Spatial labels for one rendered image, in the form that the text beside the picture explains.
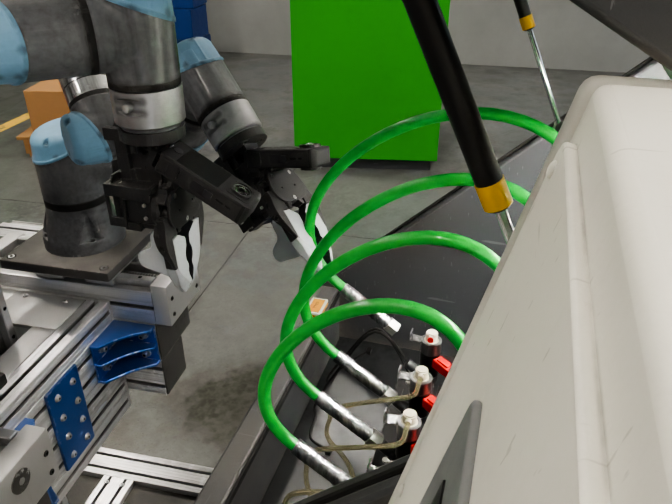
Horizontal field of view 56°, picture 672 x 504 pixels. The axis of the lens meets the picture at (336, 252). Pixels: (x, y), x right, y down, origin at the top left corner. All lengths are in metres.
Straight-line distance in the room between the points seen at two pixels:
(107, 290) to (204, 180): 0.62
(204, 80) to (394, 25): 3.19
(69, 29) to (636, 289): 0.57
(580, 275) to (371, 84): 3.92
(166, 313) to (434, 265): 0.51
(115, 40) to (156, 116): 0.08
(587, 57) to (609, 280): 7.20
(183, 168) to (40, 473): 0.49
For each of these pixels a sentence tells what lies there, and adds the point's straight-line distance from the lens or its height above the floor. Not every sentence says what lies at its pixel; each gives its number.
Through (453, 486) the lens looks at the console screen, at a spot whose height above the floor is 1.43.
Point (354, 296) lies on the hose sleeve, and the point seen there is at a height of 1.15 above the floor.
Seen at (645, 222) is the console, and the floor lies 1.55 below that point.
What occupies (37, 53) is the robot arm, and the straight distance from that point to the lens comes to 0.66.
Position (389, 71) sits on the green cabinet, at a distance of 4.09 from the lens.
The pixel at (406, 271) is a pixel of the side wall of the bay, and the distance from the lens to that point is 1.20.
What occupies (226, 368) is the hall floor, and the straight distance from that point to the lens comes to 2.57.
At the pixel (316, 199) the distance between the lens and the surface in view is 0.81.
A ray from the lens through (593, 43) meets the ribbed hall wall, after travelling 7.36.
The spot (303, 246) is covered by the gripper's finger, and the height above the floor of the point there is 1.23.
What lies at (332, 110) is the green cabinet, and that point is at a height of 0.41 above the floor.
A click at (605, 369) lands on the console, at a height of 1.53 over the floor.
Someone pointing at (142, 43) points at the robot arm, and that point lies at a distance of 0.67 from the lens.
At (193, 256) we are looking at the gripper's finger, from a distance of 0.79.
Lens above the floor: 1.63
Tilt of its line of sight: 30 degrees down
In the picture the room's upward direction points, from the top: straight up
